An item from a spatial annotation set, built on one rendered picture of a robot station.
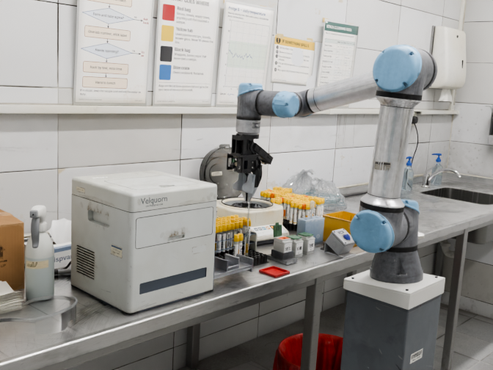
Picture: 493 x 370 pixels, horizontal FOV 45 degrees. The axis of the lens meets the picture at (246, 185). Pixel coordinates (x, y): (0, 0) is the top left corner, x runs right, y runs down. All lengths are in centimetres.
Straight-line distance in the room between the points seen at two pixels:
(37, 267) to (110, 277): 18
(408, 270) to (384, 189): 28
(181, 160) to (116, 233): 91
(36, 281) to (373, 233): 86
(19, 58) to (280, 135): 127
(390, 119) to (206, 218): 54
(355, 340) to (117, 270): 73
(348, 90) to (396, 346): 73
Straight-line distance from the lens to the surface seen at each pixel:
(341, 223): 219
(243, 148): 179
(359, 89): 174
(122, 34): 212
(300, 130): 285
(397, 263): 173
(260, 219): 217
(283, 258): 193
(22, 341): 139
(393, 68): 153
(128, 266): 145
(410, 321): 172
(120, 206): 144
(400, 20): 356
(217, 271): 169
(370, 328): 177
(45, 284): 159
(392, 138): 156
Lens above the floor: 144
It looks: 10 degrees down
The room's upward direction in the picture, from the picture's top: 3 degrees clockwise
